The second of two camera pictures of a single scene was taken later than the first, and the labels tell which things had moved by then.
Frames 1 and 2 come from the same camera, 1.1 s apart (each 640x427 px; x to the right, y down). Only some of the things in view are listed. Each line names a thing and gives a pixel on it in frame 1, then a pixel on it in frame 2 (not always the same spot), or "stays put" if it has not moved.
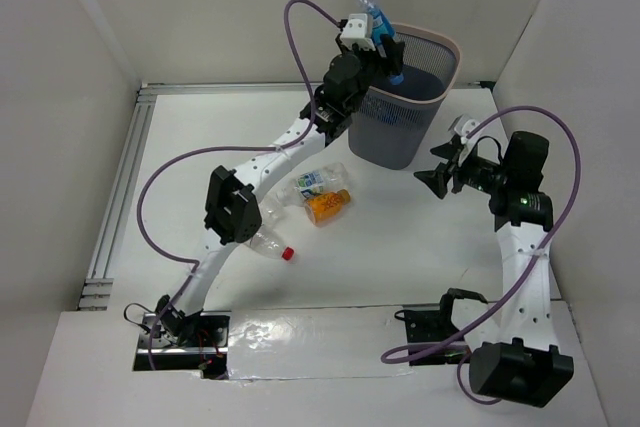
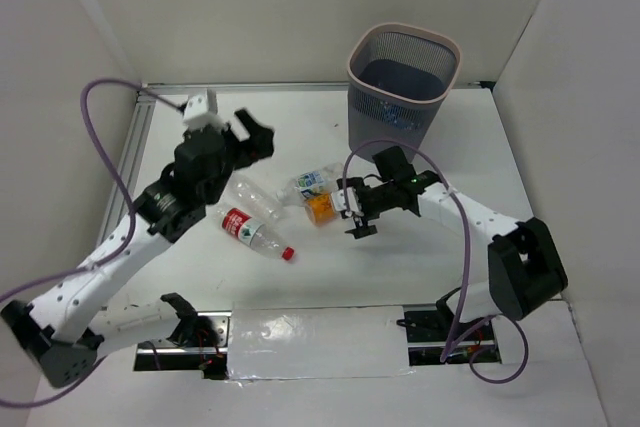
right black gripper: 438,179 to 363,228
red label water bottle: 266,242 stays put
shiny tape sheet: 312,342 stays put
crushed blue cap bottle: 380,25 to 408,119
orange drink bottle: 324,206 stays put
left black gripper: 377,51 to 232,142
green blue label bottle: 330,177 stays put
